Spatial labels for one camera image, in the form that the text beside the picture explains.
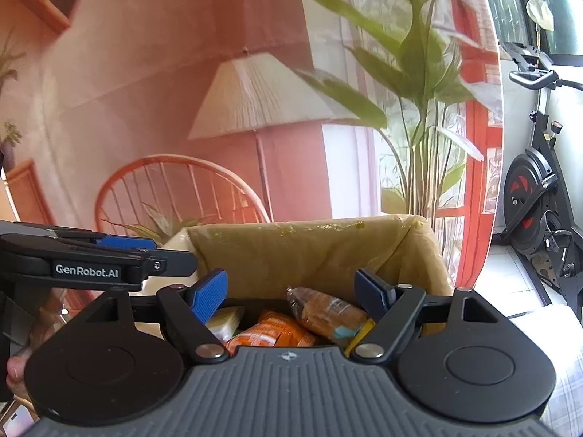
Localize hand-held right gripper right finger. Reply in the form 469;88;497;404
348;268;506;365

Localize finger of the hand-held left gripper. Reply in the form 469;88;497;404
46;230;158;251
141;249;200;278

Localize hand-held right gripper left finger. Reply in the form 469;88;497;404
70;268;231;367

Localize pale yellow snack packet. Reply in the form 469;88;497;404
205;306;247;342

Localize yellow snack bag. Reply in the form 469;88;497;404
344;319;376;358

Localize clear bread packet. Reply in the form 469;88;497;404
287;286;376;349

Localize brown cardboard box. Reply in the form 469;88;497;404
159;214;456;356

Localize orange snack bag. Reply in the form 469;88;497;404
225;310;320;358

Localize person's left hand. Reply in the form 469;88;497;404
6;355;29;394

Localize black exercise bike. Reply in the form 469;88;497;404
498;41;583;324

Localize white mesh net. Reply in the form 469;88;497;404
526;0;555;32

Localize printed wall backdrop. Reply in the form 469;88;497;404
0;0;504;292

